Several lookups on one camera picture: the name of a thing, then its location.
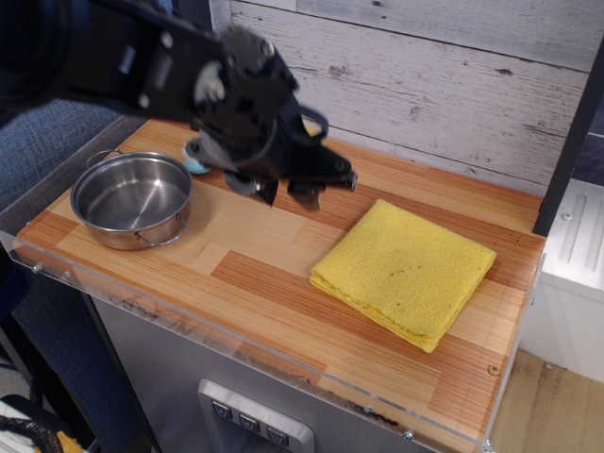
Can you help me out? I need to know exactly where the yellow object bottom left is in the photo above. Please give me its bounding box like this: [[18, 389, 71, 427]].
[[57, 431, 87, 453]]

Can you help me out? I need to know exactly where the dark right upright post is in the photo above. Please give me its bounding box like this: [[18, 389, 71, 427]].
[[532, 40, 603, 237]]

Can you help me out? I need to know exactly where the light blue scrub brush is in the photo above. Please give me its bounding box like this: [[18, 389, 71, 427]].
[[182, 147, 210, 175]]

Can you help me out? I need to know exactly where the grey metal side rail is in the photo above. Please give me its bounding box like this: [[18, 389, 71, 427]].
[[1, 116, 145, 235]]

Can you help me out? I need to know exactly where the silver dispenser button panel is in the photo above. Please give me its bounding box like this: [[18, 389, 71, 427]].
[[197, 378, 315, 452]]

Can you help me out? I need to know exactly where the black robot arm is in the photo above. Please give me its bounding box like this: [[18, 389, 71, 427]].
[[1, 1, 357, 210]]

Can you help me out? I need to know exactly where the clear acrylic edge guard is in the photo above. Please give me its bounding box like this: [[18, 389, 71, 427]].
[[2, 224, 545, 452]]

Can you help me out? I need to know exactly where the stainless steel pot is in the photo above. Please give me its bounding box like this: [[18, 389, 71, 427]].
[[71, 150, 193, 251]]

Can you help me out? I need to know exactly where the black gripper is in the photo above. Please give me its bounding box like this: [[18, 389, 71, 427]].
[[224, 102, 358, 210]]

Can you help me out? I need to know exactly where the yellow potato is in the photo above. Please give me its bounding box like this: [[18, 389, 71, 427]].
[[304, 124, 326, 141]]

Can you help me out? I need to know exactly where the white ribbed side cabinet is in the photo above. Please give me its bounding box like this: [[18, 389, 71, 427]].
[[519, 179, 603, 382]]

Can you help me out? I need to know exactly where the folded yellow cloth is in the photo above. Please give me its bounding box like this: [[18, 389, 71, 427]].
[[310, 200, 496, 353]]

